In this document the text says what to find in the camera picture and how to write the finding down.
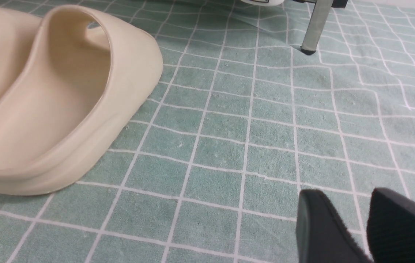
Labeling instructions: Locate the right cream slide sandal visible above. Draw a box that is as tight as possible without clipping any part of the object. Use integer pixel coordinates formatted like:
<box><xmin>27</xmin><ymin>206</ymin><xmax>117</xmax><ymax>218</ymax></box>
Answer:
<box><xmin>0</xmin><ymin>5</ymin><xmax>163</xmax><ymax>196</ymax></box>

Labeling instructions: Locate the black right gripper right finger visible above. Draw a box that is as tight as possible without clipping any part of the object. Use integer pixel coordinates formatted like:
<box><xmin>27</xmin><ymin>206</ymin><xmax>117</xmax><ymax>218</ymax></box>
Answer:
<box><xmin>366</xmin><ymin>187</ymin><xmax>415</xmax><ymax>263</ymax></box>

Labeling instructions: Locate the metal shoe rack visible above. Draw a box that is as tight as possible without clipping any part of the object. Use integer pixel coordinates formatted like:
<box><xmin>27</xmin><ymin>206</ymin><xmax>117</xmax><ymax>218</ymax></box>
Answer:
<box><xmin>296</xmin><ymin>0</ymin><xmax>348</xmax><ymax>55</ymax></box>

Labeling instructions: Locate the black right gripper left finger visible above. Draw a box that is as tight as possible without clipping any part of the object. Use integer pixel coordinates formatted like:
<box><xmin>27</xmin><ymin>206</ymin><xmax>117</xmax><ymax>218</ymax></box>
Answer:
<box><xmin>295</xmin><ymin>189</ymin><xmax>372</xmax><ymax>263</ymax></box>

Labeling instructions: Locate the green checkered cloth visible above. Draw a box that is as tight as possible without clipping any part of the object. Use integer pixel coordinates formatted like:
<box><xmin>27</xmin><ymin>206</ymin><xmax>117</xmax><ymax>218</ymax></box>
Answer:
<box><xmin>0</xmin><ymin>0</ymin><xmax>415</xmax><ymax>263</ymax></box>

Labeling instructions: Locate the right black canvas sneaker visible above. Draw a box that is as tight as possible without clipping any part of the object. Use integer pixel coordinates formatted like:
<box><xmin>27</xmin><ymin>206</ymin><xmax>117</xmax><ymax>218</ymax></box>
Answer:
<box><xmin>241</xmin><ymin>0</ymin><xmax>284</xmax><ymax>7</ymax></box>

